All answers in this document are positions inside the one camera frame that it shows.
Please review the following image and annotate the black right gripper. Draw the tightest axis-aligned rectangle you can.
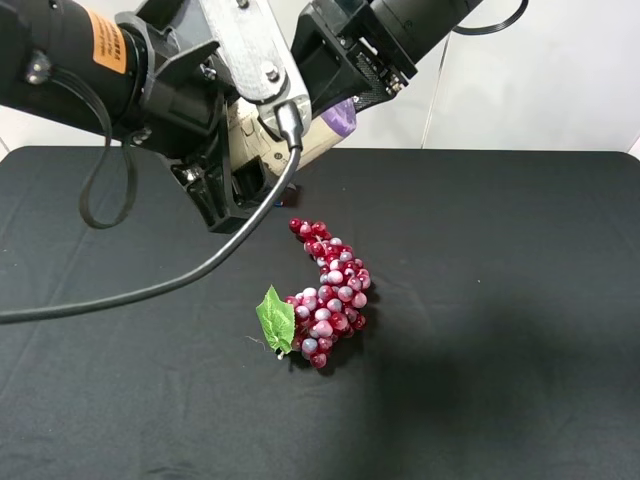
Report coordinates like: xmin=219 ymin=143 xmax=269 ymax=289
xmin=291 ymin=1 xmax=417 ymax=115

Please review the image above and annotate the grey camera cable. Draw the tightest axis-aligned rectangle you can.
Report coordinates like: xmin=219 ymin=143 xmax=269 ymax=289
xmin=0 ymin=99 xmax=305 ymax=325

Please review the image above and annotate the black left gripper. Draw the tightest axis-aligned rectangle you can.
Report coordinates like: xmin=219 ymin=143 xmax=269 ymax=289
xmin=115 ymin=1 xmax=271 ymax=233

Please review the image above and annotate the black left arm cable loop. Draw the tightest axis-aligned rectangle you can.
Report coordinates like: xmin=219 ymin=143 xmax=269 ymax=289
xmin=47 ymin=67 xmax=139 ymax=230

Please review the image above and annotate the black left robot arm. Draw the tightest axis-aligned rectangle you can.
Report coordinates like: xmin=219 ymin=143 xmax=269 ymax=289
xmin=1 ymin=1 xmax=269 ymax=233

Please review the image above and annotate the colourful puzzle cube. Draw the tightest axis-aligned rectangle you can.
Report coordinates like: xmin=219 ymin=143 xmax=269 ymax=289
xmin=274 ymin=185 xmax=298 ymax=208

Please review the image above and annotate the black tablecloth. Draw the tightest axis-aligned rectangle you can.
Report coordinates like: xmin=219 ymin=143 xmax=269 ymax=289
xmin=1 ymin=149 xmax=639 ymax=479

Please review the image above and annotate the purple bag roll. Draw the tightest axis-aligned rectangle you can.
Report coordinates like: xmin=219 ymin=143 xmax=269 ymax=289
xmin=229 ymin=98 xmax=357 ymax=176

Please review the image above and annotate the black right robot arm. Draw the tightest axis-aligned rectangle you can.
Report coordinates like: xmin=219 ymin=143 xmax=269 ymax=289
xmin=291 ymin=0 xmax=479 ymax=117

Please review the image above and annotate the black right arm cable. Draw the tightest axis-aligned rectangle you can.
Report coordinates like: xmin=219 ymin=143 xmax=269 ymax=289
xmin=452 ymin=0 xmax=530 ymax=36

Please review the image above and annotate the red artificial grape bunch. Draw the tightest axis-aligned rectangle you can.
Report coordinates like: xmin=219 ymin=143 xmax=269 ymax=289
xmin=256 ymin=218 xmax=373 ymax=370

